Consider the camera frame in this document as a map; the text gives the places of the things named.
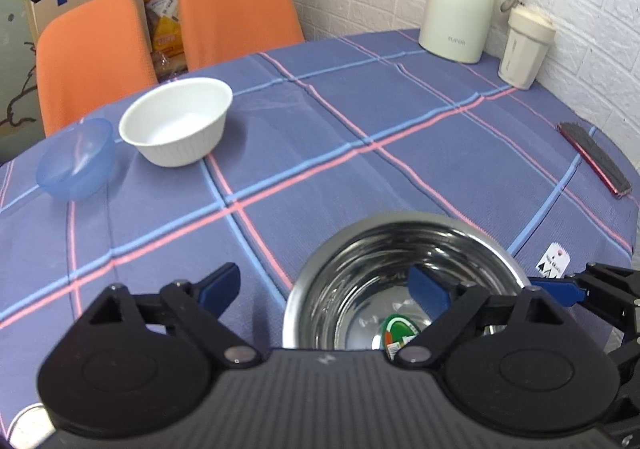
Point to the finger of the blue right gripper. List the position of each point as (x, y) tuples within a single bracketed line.
[(566, 292)]

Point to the white tablecloth label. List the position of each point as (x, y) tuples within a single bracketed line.
[(553, 262)]

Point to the cream travel cup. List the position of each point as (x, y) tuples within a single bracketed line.
[(531, 34)]

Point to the right orange chair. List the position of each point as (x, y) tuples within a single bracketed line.
[(216, 31)]

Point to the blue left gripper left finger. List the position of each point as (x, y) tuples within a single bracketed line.
[(216, 292)]

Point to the large white rimmed plate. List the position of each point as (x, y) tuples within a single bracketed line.
[(30, 427)]

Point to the stainless steel bowl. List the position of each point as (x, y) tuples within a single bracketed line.
[(357, 281)]

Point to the left orange chair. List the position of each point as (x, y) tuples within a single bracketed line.
[(91, 56)]

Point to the smartphone in red case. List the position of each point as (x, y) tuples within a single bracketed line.
[(603, 165)]

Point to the orange chair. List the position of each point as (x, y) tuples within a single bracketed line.
[(216, 31), (91, 56)]

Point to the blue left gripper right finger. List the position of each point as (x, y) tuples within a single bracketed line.
[(430, 290)]

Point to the blue plaid tablecloth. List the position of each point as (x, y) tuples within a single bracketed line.
[(318, 136)]

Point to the yellow snack bag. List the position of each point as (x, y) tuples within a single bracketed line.
[(164, 26)]

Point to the frosted glass door with cat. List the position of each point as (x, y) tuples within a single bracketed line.
[(21, 125)]

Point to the blue translucent plastic bowl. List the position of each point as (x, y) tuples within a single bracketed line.
[(79, 161)]

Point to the white ribbed bowl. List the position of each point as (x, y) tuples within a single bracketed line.
[(178, 123)]

